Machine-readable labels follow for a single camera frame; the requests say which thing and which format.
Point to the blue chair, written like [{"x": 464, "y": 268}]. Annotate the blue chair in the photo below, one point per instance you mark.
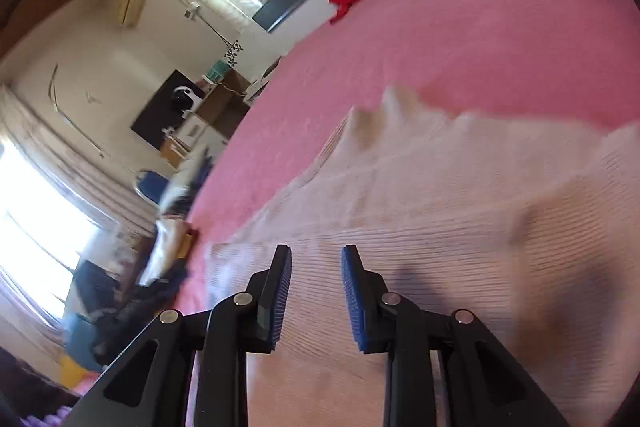
[{"x": 150, "y": 187}]

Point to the dark clothes pile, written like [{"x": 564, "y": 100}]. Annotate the dark clothes pile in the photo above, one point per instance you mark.
[{"x": 120, "y": 307}]

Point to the white wall socket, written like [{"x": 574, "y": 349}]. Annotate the white wall socket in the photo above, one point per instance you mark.
[{"x": 192, "y": 11}]

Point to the black television screen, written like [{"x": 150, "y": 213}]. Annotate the black television screen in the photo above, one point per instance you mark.
[{"x": 155, "y": 117}]

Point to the wooden cabinet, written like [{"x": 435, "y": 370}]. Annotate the wooden cabinet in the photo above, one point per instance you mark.
[{"x": 225, "y": 104}]

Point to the teal box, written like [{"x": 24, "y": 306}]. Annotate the teal box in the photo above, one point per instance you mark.
[{"x": 218, "y": 70}]

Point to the cream folded cloth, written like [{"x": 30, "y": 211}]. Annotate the cream folded cloth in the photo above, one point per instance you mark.
[{"x": 161, "y": 252}]

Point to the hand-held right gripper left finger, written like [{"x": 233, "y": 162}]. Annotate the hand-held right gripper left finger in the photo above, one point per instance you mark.
[{"x": 280, "y": 294}]

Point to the pink knit sweater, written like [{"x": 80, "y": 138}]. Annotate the pink knit sweater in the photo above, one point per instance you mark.
[{"x": 450, "y": 232}]

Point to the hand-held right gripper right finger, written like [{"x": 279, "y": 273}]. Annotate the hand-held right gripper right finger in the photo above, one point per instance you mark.
[{"x": 352, "y": 299}]

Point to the white round device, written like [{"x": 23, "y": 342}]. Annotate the white round device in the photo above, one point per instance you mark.
[{"x": 181, "y": 98}]

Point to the bright window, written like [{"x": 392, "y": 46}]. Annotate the bright window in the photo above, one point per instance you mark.
[{"x": 35, "y": 227}]

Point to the pink fleece blanket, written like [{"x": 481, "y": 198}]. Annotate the pink fleece blanket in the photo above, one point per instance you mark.
[{"x": 425, "y": 47}]

